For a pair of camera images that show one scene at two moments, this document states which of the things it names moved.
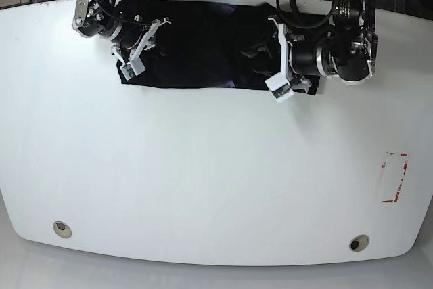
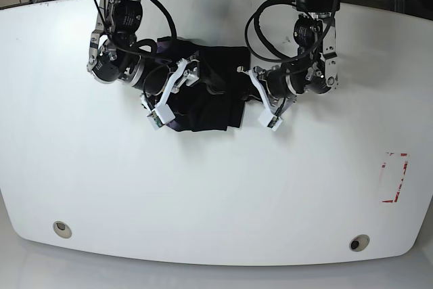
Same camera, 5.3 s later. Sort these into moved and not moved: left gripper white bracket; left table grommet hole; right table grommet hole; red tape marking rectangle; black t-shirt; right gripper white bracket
Moved: black t-shirt; right gripper white bracket; left gripper white bracket
Not moved: right table grommet hole; left table grommet hole; red tape marking rectangle
